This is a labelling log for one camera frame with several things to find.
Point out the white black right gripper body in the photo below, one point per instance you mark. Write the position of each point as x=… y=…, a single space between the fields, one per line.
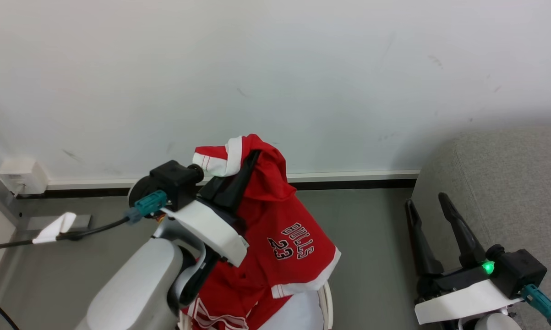
x=463 y=300

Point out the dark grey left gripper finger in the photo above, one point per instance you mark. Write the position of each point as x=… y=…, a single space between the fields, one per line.
x=241 y=183
x=219 y=189

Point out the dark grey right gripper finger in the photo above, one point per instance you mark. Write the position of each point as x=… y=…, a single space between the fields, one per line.
x=463 y=236
x=421 y=243

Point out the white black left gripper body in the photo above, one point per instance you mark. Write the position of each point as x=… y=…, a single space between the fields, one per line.
x=211 y=231

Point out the red Bulls basketball jersey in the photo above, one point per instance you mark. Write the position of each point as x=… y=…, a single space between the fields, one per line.
x=275 y=220

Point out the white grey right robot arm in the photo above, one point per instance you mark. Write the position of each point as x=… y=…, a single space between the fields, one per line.
x=495 y=323

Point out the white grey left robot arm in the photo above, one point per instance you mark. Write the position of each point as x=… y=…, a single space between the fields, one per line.
x=133 y=284

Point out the white perforated laundry basket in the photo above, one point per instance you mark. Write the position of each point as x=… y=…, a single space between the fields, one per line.
x=326 y=307

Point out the grey fabric sofa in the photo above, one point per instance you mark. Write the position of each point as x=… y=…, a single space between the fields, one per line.
x=509 y=183

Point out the white black baseboard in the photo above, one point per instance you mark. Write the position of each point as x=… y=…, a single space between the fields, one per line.
x=348 y=179

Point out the white cloth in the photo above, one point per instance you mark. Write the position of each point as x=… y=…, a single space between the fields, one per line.
x=293 y=314

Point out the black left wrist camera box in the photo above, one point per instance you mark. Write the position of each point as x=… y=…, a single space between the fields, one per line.
x=174 y=181

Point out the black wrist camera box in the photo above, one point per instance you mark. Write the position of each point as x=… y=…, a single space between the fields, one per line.
x=518 y=270
x=174 y=181

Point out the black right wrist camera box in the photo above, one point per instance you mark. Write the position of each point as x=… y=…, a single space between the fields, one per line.
x=518 y=270

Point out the white wall socket box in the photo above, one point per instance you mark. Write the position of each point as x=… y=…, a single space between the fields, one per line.
x=21 y=176

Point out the grey metal frame leg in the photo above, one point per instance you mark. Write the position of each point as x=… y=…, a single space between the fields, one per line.
x=0 y=197

